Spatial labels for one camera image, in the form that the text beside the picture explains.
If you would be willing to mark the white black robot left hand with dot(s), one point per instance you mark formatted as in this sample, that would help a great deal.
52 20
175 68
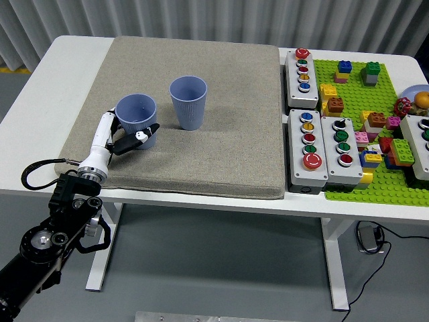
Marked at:
95 154

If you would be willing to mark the blue ribbed plastic cup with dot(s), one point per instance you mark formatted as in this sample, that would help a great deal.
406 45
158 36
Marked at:
137 114
189 110

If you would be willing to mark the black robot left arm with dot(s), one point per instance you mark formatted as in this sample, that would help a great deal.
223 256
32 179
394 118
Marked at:
50 234

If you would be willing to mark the white table leg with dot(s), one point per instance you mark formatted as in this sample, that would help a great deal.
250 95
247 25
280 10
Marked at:
100 268
335 268

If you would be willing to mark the grey-brown fabric mat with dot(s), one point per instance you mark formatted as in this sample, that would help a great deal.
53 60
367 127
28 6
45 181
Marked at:
218 151

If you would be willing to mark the grey pleated curtain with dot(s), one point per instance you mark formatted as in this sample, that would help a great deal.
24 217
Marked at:
214 16

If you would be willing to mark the wide five-button control box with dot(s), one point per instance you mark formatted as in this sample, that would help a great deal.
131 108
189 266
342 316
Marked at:
301 174

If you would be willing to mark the slim five-button control box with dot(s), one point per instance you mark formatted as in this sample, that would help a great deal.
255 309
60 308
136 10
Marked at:
301 95

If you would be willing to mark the four-button box with knob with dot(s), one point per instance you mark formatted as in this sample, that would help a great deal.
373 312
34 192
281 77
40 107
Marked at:
335 172

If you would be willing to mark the brown toy brick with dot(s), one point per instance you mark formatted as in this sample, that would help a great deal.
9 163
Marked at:
335 105

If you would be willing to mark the green studded baseplate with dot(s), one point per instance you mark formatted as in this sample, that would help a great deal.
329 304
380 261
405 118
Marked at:
355 100

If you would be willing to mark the light pink toy brick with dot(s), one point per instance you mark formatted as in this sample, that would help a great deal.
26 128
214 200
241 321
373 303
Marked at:
361 138

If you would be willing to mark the yellow round toy brick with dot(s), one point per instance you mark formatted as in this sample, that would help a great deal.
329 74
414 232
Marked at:
366 179

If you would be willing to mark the blue and yellow toy brick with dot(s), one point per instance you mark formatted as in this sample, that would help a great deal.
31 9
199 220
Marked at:
370 159

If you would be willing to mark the orange toy brick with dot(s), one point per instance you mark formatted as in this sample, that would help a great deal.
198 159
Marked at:
376 120

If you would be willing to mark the grey toy brick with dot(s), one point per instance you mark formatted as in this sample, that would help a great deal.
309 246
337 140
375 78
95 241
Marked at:
368 80

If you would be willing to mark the grey power adapter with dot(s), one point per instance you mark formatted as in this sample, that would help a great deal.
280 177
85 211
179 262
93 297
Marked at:
367 239

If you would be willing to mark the red toy brick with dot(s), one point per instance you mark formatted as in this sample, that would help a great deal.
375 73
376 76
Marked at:
385 145

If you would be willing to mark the magenta toy brick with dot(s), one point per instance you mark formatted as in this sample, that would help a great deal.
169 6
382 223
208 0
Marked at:
393 123

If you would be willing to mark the large lime green toy brick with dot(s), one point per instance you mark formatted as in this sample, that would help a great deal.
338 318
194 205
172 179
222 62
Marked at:
403 151

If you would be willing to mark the red valve wheel toy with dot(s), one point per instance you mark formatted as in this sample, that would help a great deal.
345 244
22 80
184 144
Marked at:
402 106

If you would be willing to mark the grey control box, black buttons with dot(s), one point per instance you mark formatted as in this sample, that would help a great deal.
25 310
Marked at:
414 134

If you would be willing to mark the light blue plate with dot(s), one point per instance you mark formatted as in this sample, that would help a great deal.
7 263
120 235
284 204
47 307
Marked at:
410 92

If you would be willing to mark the brown toy food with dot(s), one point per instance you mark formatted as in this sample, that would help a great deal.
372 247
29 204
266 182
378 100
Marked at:
417 109

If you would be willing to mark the orange toy fruit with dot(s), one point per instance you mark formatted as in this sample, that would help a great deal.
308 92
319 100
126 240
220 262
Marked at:
422 99

